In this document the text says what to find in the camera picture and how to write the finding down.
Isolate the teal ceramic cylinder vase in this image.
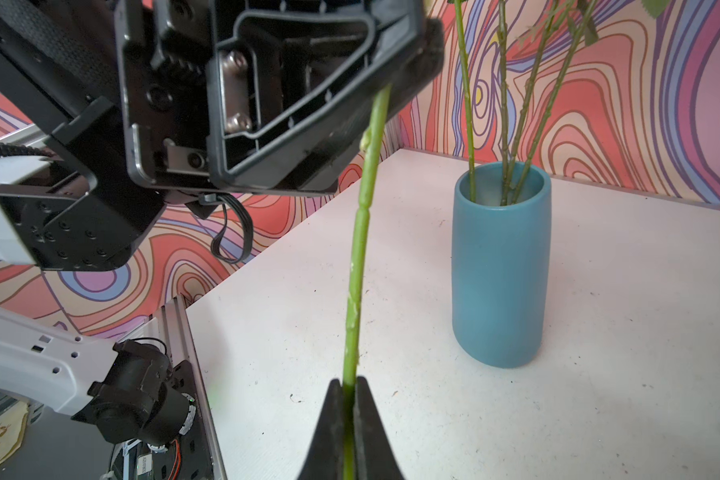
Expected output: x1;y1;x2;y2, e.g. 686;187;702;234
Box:
451;162;552;368

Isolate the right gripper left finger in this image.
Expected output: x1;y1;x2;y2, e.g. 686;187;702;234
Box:
297;379;345;480

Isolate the aluminium front rail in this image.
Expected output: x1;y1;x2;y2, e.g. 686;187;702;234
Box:
150;296;227;479

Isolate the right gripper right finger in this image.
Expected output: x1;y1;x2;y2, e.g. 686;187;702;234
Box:
353;376;404;480

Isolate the magenta rose stem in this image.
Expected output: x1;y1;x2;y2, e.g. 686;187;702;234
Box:
452;0;477;203

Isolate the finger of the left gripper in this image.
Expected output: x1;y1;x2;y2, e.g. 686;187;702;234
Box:
207;1;444;195

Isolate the coral pink rose stem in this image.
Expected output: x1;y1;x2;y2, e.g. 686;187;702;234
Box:
342;85;391;480

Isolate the single white rosebud stem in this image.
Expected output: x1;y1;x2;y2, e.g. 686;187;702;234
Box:
497;0;510;206

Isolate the small white pink rose spray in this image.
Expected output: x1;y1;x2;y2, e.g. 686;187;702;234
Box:
500;1;599;206

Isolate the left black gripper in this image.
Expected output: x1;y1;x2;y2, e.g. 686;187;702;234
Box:
0;1;214;271

